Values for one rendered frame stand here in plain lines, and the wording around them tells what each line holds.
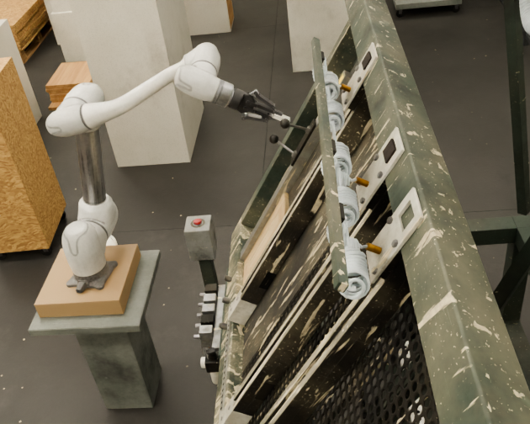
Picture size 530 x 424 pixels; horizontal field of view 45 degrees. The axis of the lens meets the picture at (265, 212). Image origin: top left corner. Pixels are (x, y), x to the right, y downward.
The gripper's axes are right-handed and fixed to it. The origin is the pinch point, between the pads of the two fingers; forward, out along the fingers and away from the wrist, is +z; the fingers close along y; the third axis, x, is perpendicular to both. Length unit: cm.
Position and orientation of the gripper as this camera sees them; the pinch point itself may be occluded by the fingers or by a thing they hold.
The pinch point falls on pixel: (281, 117)
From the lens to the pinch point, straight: 241.8
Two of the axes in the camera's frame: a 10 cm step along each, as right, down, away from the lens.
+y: -4.1, 7.2, 5.6
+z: 9.1, 3.4, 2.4
